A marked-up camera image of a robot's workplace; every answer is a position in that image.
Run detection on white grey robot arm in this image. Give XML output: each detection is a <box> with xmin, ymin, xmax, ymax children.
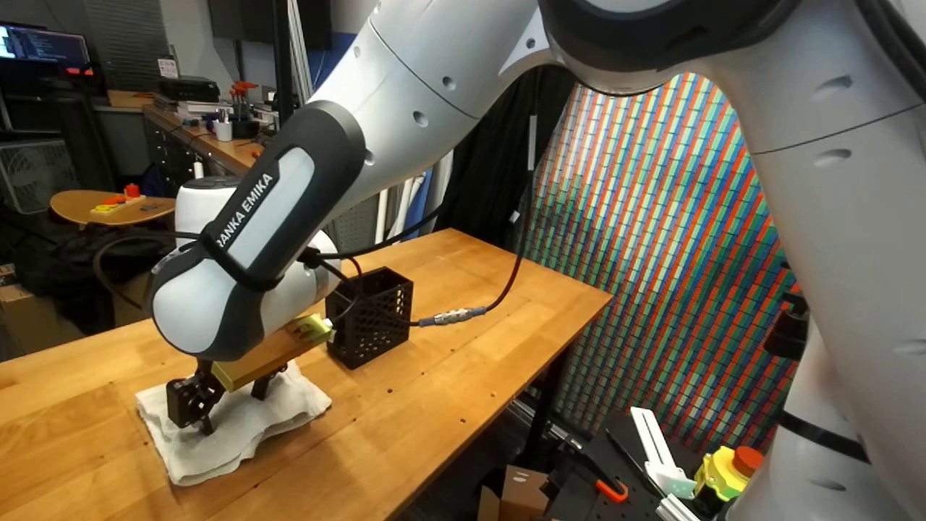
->
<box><xmin>152</xmin><ymin>0</ymin><xmax>926</xmax><ymax>521</ymax></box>

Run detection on computer monitor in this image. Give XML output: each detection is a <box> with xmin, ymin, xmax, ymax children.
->
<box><xmin>0</xmin><ymin>23</ymin><xmax>91</xmax><ymax>67</ymax></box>

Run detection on round wooden stool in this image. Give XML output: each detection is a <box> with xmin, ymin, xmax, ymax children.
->
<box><xmin>49</xmin><ymin>188</ymin><xmax>173</xmax><ymax>230</ymax></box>

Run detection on white towel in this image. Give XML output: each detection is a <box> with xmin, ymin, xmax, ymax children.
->
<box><xmin>136</xmin><ymin>361</ymin><xmax>334</xmax><ymax>487</ymax></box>

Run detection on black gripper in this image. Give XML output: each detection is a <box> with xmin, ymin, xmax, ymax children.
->
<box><xmin>165</xmin><ymin>361</ymin><xmax>276</xmax><ymax>438</ymax></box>

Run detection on colourful striped backdrop panel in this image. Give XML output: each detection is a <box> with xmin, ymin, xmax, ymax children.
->
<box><xmin>528</xmin><ymin>75</ymin><xmax>797</xmax><ymax>449</ymax></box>

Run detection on orange handled tool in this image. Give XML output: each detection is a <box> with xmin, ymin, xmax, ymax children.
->
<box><xmin>577</xmin><ymin>451</ymin><xmax>632</xmax><ymax>504</ymax></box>

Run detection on black perforated plastic basket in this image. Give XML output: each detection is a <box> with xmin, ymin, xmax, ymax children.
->
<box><xmin>324</xmin><ymin>266</ymin><xmax>414</xmax><ymax>368</ymax></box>

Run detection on wooden top workbench cabinet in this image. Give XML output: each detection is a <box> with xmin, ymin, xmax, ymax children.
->
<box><xmin>142</xmin><ymin>108</ymin><xmax>263</xmax><ymax>195</ymax></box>

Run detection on white aluminium profile piece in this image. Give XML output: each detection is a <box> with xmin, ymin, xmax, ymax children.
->
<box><xmin>632</xmin><ymin>409</ymin><xmax>701</xmax><ymax>521</ymax></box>

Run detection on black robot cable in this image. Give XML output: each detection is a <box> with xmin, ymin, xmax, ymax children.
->
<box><xmin>299</xmin><ymin>172</ymin><xmax>539</xmax><ymax>331</ymax></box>

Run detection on yellow red emergency stop button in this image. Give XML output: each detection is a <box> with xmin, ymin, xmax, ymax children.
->
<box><xmin>696</xmin><ymin>445</ymin><xmax>765</xmax><ymax>504</ymax></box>

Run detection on yellow wrist camera box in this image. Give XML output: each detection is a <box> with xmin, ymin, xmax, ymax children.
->
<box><xmin>211</xmin><ymin>313</ymin><xmax>334</xmax><ymax>392</ymax></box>

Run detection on cardboard box under table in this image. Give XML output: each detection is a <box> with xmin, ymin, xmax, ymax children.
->
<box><xmin>479</xmin><ymin>467</ymin><xmax>551</xmax><ymax>521</ymax></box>

